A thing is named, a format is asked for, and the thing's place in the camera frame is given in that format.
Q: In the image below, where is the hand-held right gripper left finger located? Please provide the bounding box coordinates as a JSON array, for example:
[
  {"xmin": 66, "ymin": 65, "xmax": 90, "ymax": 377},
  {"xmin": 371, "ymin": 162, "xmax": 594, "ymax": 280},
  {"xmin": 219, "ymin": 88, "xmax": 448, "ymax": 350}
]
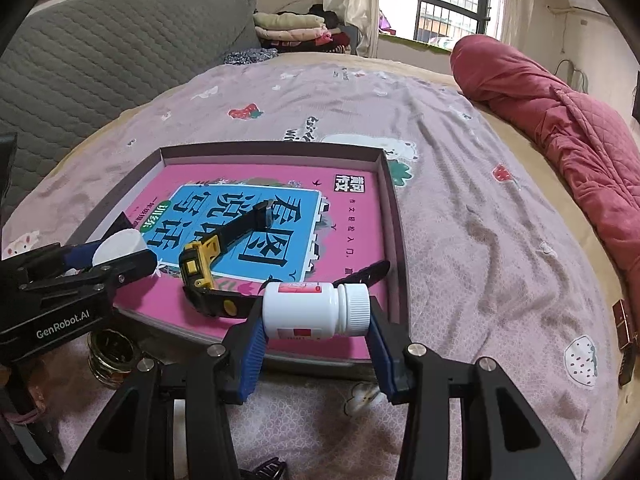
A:
[{"xmin": 72, "ymin": 300, "xmax": 269, "ymax": 480}]

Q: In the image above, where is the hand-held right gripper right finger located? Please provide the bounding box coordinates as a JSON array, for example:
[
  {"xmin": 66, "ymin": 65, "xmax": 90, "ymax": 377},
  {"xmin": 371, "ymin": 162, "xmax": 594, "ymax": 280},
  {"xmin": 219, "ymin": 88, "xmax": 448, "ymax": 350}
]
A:
[{"xmin": 367, "ymin": 297, "xmax": 576, "ymax": 480}]

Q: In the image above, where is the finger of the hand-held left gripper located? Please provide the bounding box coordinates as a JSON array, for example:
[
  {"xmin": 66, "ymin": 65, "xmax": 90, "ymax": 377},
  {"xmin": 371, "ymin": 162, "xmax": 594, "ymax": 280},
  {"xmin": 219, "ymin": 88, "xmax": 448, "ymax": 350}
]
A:
[
  {"xmin": 20, "ymin": 250, "xmax": 158, "ymax": 306},
  {"xmin": 0, "ymin": 242, "xmax": 101, "ymax": 288}
]

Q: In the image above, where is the white round cap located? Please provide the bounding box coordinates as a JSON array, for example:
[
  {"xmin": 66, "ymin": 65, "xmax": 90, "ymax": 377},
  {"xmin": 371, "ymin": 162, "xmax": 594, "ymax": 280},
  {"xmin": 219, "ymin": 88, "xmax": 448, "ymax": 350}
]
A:
[{"xmin": 91, "ymin": 229, "xmax": 148, "ymax": 267}]

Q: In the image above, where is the yellow and black wristwatch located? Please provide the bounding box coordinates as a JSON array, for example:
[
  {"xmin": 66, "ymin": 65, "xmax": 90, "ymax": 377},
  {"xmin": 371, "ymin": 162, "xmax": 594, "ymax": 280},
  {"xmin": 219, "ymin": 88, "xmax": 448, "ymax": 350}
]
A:
[{"xmin": 178, "ymin": 199, "xmax": 392, "ymax": 319}]

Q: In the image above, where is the white pill bottle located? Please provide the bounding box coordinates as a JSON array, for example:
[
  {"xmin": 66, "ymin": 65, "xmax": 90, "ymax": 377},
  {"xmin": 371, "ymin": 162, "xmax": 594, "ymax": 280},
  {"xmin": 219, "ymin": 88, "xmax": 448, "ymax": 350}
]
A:
[{"xmin": 262, "ymin": 281, "xmax": 372, "ymax": 339}]

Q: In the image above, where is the black hair clip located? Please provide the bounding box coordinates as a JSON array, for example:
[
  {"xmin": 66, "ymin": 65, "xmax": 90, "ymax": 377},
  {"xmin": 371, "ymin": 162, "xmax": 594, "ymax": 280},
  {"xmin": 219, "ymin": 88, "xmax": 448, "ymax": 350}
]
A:
[{"xmin": 240, "ymin": 461, "xmax": 288, "ymax": 480}]

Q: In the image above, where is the shallow brown cardboard box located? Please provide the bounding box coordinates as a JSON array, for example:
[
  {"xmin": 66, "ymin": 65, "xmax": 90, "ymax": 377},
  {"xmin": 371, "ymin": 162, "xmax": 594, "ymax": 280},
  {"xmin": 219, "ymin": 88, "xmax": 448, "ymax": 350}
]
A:
[{"xmin": 65, "ymin": 142, "xmax": 413, "ymax": 383}]

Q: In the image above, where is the pink and blue book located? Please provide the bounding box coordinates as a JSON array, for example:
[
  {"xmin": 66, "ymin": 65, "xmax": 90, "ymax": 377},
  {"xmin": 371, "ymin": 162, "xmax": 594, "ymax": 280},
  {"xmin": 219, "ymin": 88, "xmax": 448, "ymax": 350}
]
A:
[{"xmin": 112, "ymin": 157, "xmax": 401, "ymax": 361}]

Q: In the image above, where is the grey quilted headboard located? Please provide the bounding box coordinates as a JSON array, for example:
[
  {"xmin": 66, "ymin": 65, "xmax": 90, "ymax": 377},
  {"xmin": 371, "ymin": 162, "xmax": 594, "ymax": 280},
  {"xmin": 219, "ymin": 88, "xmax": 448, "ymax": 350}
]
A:
[{"xmin": 0, "ymin": 0, "xmax": 261, "ymax": 201}]

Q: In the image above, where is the small black case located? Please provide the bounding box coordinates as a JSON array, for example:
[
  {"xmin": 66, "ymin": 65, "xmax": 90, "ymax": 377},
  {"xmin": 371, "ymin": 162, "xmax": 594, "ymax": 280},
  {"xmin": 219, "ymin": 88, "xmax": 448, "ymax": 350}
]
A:
[{"xmin": 618, "ymin": 347, "xmax": 636, "ymax": 387}]

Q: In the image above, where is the dark patterned cloth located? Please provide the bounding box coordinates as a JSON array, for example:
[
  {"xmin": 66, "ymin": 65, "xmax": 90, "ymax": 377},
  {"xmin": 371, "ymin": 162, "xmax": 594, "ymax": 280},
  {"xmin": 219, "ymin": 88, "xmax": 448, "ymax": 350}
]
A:
[{"xmin": 222, "ymin": 47, "xmax": 278, "ymax": 66}]

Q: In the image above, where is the cream folded garment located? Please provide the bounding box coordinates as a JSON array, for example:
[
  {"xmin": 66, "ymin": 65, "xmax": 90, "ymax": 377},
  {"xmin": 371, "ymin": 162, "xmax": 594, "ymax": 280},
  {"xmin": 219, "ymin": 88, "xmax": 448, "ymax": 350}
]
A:
[{"xmin": 253, "ymin": 12, "xmax": 326, "ymax": 31}]

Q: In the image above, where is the red quilted duvet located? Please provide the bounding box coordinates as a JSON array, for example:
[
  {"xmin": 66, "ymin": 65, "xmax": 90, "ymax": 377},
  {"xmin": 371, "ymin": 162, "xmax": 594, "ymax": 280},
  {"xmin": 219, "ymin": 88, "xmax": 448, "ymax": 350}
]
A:
[{"xmin": 450, "ymin": 35, "xmax": 640, "ymax": 281}]

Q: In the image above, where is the dark red folded garment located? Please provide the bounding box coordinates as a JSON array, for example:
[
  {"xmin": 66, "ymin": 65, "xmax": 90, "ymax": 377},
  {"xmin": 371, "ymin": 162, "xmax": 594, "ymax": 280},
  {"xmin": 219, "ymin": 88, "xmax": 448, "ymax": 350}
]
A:
[{"xmin": 320, "ymin": 32, "xmax": 351, "ymax": 53}]

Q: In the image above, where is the black garment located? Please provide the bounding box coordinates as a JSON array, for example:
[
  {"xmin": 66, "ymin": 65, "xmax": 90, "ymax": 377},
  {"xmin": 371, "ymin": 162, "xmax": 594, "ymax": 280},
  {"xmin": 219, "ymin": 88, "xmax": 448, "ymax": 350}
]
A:
[{"xmin": 307, "ymin": 4, "xmax": 341, "ymax": 23}]

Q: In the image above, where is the cream curtain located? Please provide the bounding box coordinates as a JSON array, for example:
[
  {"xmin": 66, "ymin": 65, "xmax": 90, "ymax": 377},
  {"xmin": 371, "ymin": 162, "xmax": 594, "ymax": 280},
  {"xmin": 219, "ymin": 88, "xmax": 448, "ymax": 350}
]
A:
[
  {"xmin": 500, "ymin": 0, "xmax": 536, "ymax": 48},
  {"xmin": 324, "ymin": 0, "xmax": 381, "ymax": 58}
]

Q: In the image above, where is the wall cable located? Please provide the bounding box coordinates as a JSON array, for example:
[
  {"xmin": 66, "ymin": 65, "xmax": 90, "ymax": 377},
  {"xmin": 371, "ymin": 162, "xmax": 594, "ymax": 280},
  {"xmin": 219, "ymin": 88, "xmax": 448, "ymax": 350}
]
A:
[{"xmin": 555, "ymin": 59, "xmax": 588, "ymax": 88}]

